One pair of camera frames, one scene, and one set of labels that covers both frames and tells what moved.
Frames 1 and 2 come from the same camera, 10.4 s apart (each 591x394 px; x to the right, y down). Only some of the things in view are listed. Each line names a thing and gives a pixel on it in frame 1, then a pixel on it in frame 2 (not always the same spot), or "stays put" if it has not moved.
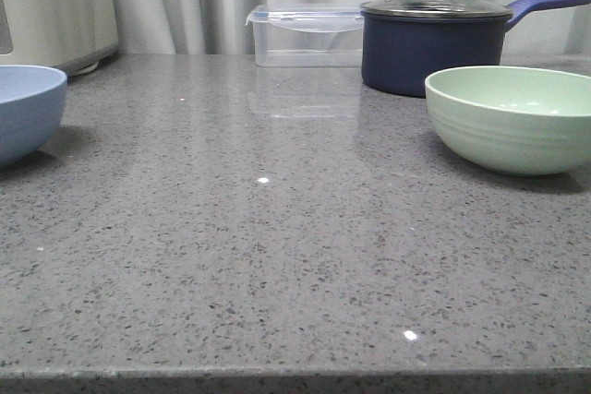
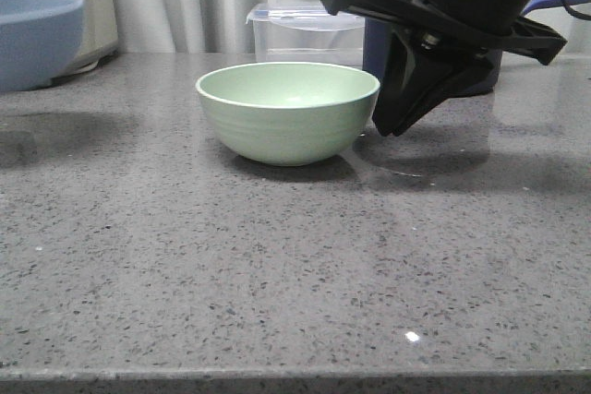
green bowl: [522, 120] → [289, 113]
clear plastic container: [307, 35] stays put
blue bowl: [32, 100] → [40, 31]
